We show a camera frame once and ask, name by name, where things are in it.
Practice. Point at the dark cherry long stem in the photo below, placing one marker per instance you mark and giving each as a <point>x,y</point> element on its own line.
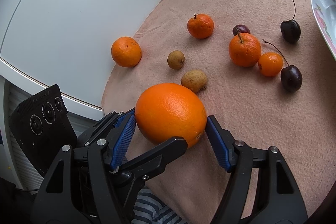
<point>290,29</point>

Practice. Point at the striped sleeve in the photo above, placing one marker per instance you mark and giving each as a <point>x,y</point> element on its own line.
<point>151,210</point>

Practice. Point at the large round orange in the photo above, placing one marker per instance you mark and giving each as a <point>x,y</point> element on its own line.
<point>166,110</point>

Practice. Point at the floral white plate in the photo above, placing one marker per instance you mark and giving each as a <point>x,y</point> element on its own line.
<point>324,14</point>

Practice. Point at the oval orange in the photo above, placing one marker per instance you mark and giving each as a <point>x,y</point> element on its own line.
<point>126,52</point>

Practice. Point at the small kumquat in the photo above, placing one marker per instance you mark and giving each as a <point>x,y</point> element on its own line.
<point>270,64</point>

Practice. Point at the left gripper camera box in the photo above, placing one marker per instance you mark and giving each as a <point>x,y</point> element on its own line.
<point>41,127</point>

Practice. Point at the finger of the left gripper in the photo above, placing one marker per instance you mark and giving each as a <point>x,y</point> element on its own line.
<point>153,162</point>
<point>102,127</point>

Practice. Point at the mandarin with stem centre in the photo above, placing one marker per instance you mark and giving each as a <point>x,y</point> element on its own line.
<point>244,49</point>

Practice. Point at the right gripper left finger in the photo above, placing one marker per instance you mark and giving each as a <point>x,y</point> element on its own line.
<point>72,194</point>

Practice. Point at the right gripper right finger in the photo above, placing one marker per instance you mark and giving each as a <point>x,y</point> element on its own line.
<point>277,198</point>

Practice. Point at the small brown longan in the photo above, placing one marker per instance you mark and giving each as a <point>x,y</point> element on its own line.
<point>175,60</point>

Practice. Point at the reddish stemless cherry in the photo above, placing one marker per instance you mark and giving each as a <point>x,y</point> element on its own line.
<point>239,29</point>

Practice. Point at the mandarin with stem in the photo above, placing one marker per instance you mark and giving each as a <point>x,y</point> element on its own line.
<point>244,49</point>
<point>200,26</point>

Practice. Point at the larger brown longan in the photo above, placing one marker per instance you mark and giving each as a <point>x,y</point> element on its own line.
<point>195,80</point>

